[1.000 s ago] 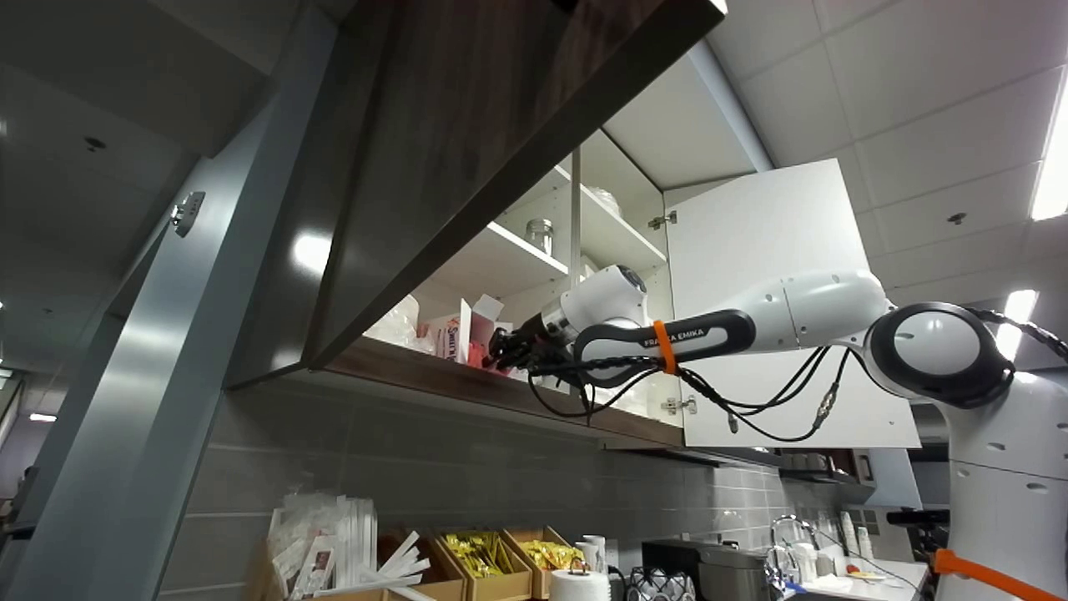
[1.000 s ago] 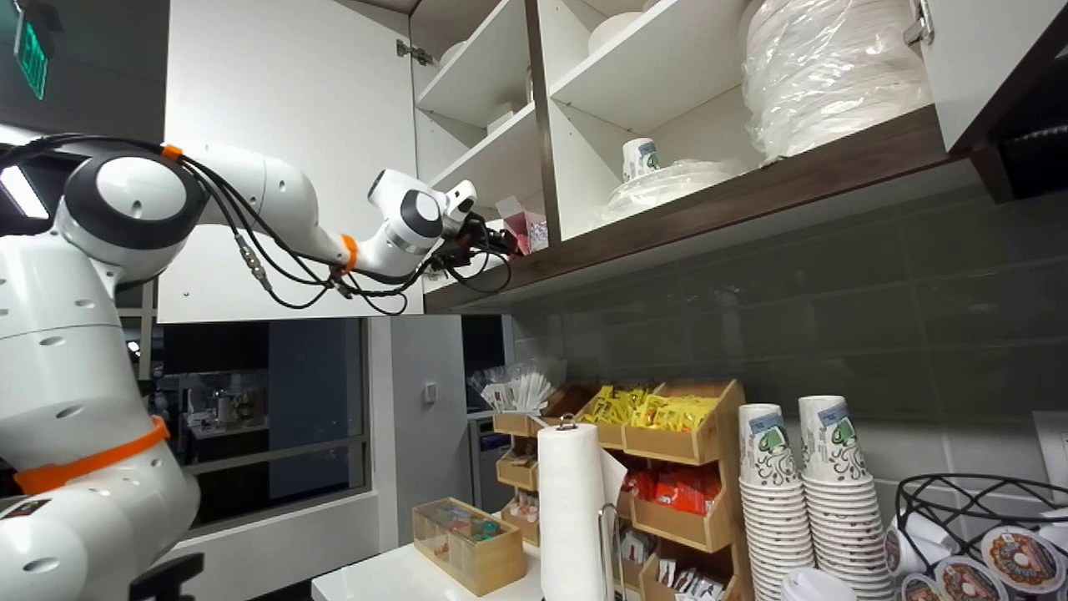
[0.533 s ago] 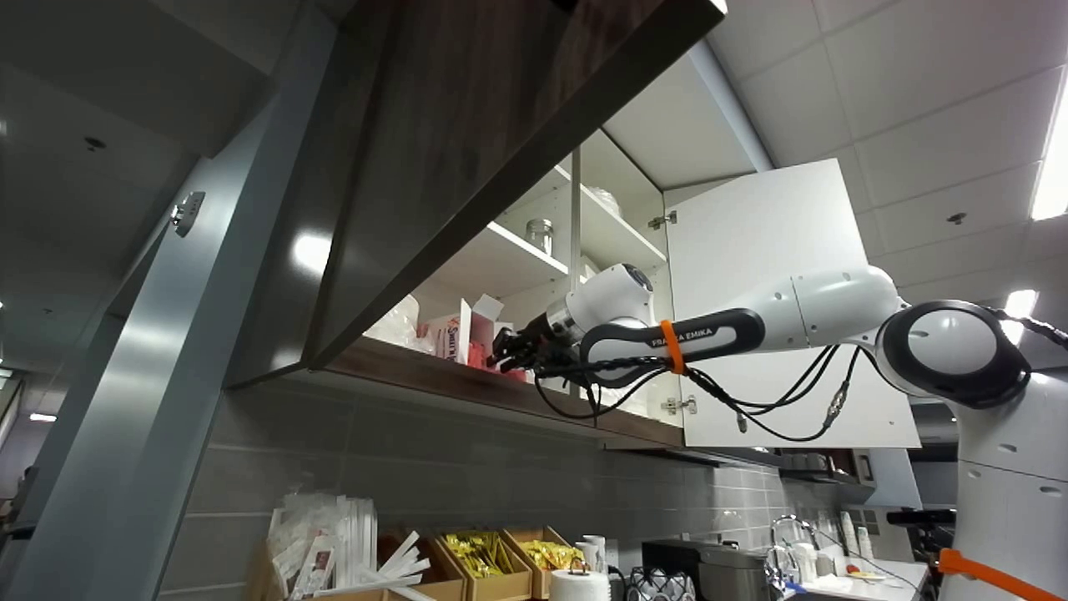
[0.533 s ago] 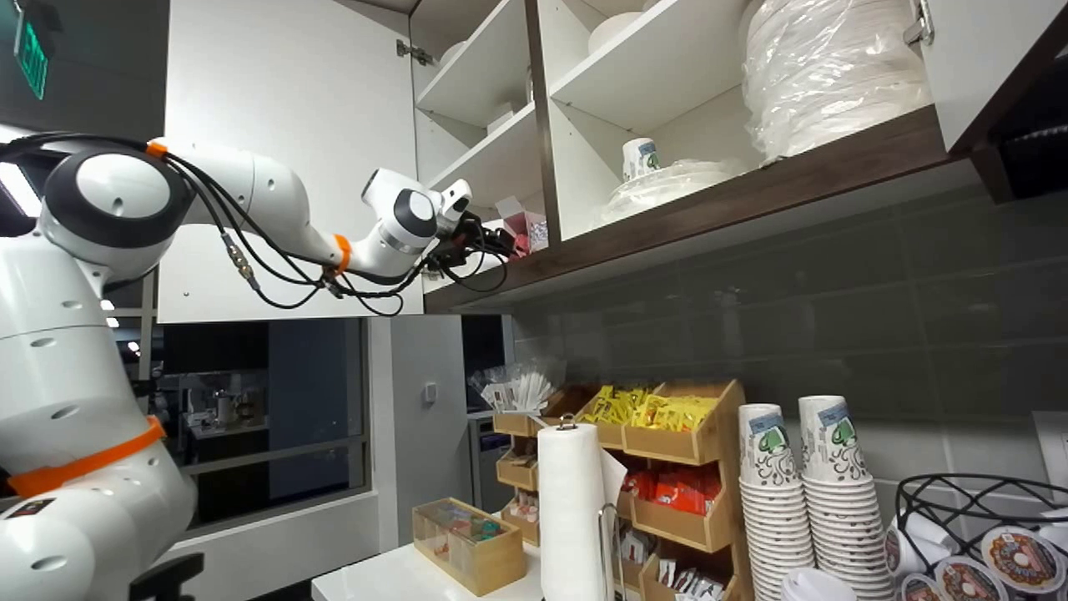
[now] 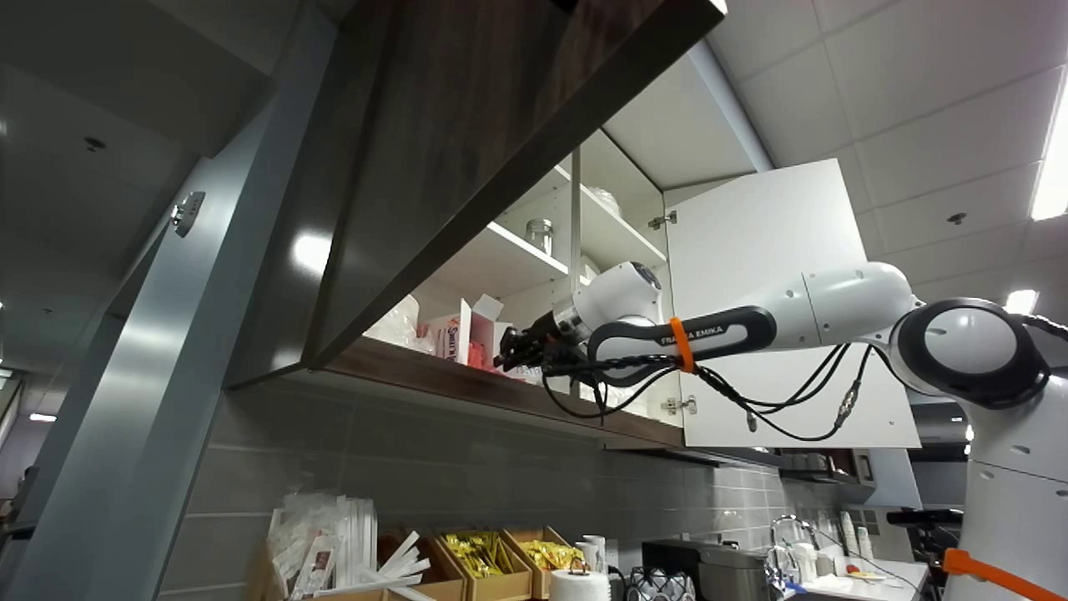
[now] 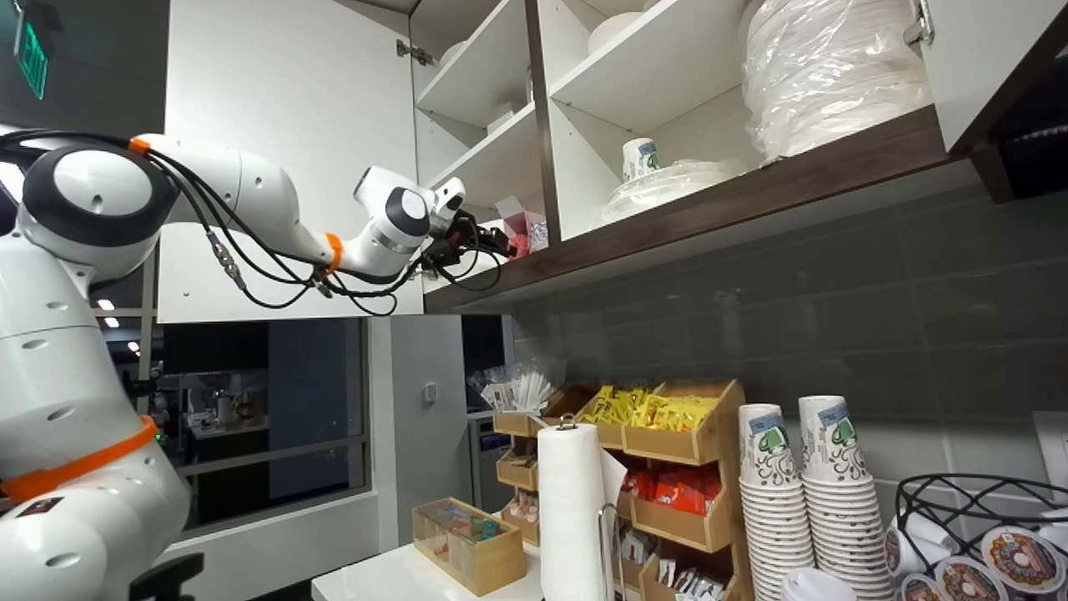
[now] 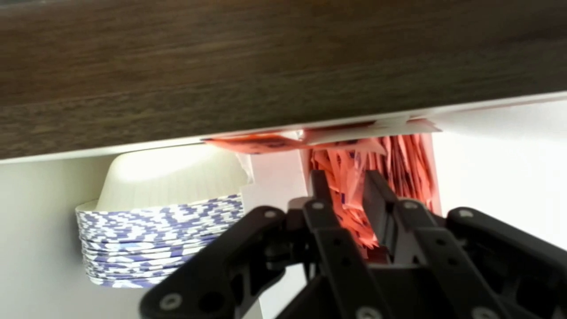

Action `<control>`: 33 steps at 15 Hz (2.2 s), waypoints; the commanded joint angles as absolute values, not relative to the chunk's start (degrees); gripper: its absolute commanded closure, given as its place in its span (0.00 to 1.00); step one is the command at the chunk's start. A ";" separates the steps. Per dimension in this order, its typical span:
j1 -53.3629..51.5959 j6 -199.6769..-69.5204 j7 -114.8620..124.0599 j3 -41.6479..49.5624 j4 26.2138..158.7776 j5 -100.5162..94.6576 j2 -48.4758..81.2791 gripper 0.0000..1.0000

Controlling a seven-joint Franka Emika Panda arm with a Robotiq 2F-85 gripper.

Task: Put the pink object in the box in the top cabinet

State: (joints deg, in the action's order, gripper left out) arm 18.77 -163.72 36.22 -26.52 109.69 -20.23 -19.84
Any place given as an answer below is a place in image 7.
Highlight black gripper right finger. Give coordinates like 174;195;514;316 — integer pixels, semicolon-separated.
360;169;567;319

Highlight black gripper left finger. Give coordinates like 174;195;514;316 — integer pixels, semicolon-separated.
138;169;393;319

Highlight pink and white packet box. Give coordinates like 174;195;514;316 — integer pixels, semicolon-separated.
202;117;445;252

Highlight blue white patterned packets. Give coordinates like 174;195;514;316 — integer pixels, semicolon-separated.
74;194;248;291

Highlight plain white carton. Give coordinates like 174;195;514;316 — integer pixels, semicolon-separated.
434;100;567;252

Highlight dark wood wall cabinet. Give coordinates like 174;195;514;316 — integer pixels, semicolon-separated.
0;0;567;167

